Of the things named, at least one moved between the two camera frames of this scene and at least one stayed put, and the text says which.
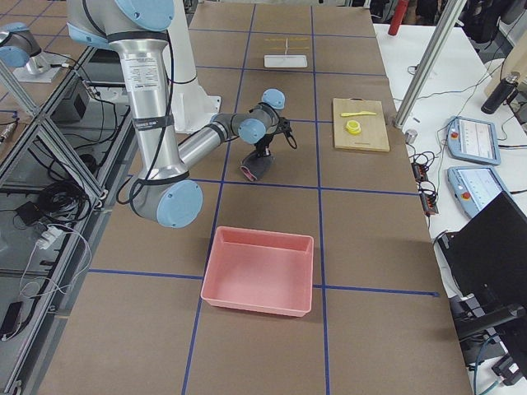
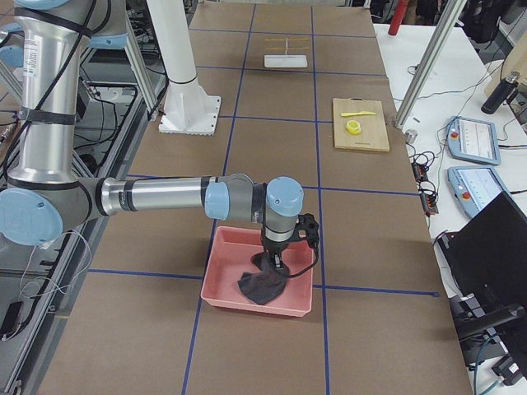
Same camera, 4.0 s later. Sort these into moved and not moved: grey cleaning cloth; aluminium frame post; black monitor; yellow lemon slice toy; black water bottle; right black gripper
Moved: grey cleaning cloth; right black gripper
Not moved: aluminium frame post; black water bottle; black monitor; yellow lemon slice toy
